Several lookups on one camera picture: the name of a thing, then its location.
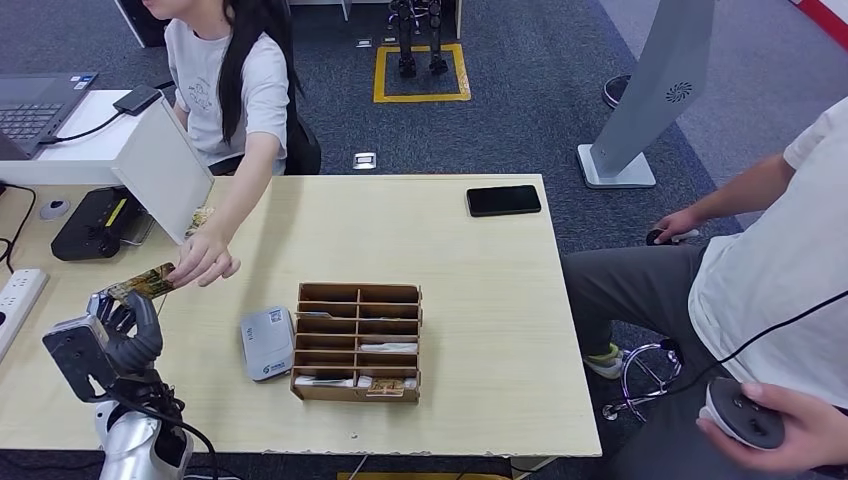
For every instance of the operator person's right hand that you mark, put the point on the operator person's right hand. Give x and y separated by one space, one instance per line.
679 222

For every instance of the operator person's left hand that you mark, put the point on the operator person's left hand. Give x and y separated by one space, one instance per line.
815 434

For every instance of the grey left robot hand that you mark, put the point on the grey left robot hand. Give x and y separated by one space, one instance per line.
136 338

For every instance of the guest person's left hand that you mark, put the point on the guest person's left hand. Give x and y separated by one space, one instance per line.
205 258

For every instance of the black handheld controller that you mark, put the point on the black handheld controller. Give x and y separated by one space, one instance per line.
654 237

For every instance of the stack of hotel cards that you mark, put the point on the stack of hotel cards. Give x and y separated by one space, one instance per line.
199 218

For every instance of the hotel picture ID card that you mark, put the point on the hotel picture ID card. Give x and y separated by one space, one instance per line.
142 283

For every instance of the white-rimmed round handheld controller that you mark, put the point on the white-rimmed round handheld controller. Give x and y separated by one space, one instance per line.
742 414

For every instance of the guest person's left forearm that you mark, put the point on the guest person's left forearm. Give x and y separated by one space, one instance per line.
242 185

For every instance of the operator person's right forearm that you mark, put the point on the operator person's right forearm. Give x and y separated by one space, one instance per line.
742 191

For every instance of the operator person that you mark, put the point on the operator person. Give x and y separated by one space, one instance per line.
762 285

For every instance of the grey card reader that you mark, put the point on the grey card reader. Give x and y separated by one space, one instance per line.
267 344

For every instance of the hotel room key card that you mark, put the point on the hotel room key card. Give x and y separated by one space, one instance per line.
314 315
324 383

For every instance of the guest person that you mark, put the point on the guest person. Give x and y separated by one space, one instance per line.
205 86

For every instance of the wooden slotted card organizer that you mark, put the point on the wooden slotted card organizer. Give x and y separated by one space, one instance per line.
331 395

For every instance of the white desk partition box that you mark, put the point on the white desk partition box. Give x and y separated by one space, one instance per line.
162 172

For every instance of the black desktop device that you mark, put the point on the black desktop device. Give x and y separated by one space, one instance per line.
86 228

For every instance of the white power strip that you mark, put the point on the white power strip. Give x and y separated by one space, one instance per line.
20 295

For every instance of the chrome stool base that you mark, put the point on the chrome stool base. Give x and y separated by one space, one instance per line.
671 346

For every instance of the grey kiosk stand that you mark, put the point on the grey kiosk stand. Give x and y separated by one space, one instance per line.
652 86

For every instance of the black shoe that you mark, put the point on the black shoe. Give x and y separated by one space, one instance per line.
616 91

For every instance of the black office chair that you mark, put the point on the black office chair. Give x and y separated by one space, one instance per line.
303 146

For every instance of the small round grey puck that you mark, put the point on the small round grey puck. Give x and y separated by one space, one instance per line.
54 209

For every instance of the operator's pale green shoe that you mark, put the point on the operator's pale green shoe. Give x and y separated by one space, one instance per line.
604 363

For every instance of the black power adapter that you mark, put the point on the black power adapter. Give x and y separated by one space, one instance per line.
137 99

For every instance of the black smartphone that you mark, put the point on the black smartphone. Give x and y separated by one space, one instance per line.
503 200

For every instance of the dark grey laptop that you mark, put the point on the dark grey laptop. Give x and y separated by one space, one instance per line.
33 112

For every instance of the small silver floor socket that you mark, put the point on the small silver floor socket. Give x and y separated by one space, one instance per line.
364 43

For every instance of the yellow floor tape square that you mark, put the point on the yellow floor tape square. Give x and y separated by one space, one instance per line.
424 97

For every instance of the standing humanoid robot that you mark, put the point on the standing humanoid robot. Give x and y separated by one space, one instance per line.
405 63

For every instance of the white table leg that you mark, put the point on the white table leg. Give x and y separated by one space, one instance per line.
346 8
458 16

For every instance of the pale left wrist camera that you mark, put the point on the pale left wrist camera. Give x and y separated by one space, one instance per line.
76 358

